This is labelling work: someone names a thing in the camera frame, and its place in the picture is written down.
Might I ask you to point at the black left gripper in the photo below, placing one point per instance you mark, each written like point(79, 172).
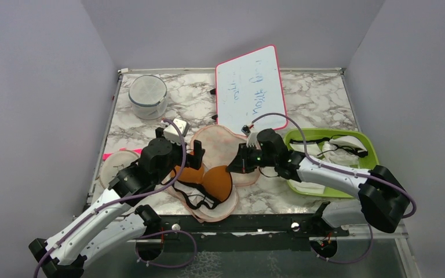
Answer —
point(193, 161)

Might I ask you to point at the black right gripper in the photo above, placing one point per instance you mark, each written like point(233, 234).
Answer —
point(240, 164)

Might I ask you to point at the floral mesh laundry bag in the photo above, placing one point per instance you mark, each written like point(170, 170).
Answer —
point(221, 146)

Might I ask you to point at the orange bra with black straps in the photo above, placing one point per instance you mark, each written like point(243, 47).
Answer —
point(203, 188)

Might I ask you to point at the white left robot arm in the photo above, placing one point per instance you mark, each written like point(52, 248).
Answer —
point(117, 216)

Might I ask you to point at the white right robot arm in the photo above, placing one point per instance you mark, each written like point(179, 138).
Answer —
point(378, 198)

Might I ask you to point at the beige cylindrical mesh laundry bag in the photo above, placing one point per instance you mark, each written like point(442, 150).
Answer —
point(111, 167)

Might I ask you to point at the white cylindrical mesh bag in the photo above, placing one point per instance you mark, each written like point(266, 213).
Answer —
point(148, 96)

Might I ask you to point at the white bra in tray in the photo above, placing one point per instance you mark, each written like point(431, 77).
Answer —
point(339, 149)

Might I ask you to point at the pink framed whiteboard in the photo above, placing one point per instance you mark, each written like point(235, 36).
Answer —
point(247, 87)

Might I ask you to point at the pink sticky note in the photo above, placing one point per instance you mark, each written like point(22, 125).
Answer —
point(123, 152)

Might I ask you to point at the green plastic tray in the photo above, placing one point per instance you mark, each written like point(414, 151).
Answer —
point(368, 162)

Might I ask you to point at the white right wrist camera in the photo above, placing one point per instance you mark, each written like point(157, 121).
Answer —
point(251, 135)

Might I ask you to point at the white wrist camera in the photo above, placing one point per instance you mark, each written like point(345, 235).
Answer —
point(251, 135)
point(176, 131)

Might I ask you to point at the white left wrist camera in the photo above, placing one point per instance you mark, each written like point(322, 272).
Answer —
point(176, 131)

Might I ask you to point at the black mounting rail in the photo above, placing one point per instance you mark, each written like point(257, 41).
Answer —
point(239, 232)

